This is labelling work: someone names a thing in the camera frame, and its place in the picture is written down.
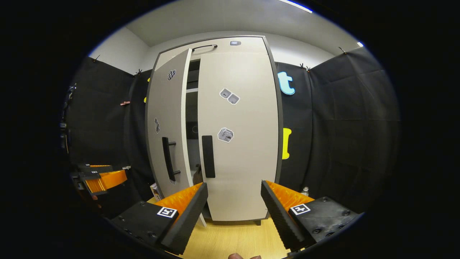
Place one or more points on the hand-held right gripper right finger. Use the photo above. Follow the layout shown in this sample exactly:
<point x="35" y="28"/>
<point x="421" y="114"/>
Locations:
<point x="282" y="219"/>

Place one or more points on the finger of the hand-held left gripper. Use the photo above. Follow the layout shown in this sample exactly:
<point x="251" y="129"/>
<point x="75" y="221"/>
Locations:
<point x="95" y="168"/>
<point x="107" y="180"/>

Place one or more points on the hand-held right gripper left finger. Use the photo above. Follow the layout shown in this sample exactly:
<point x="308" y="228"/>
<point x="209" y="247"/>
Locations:
<point x="183" y="226"/>

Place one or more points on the white shoe cabinet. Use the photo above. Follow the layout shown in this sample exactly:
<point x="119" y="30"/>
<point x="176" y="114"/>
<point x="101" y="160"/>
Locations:
<point x="192" y="118"/>

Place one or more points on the white cabinet drawer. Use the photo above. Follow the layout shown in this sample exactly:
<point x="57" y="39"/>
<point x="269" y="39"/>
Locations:
<point x="248" y="45"/>

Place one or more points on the silver clip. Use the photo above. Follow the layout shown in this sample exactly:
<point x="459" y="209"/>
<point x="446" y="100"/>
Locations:
<point x="125" y="167"/>

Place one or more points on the small clear bottle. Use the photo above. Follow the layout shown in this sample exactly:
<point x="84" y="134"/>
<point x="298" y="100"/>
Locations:
<point x="305" y="191"/>

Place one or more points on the small printed box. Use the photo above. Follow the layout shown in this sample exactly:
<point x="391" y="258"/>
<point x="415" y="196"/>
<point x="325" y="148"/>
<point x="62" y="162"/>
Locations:
<point x="155" y="191"/>

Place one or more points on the black binder clip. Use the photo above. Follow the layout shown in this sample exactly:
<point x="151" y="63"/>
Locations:
<point x="96" y="57"/>
<point x="305" y="66"/>
<point x="138" y="72"/>
<point x="343" y="50"/>

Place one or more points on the black backdrop cloth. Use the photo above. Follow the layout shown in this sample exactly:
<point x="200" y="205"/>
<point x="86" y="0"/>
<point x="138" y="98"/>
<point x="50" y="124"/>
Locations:
<point x="341" y="126"/>

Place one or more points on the long ceiling light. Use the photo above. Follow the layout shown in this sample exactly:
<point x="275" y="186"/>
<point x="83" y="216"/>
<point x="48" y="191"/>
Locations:
<point x="294" y="5"/>

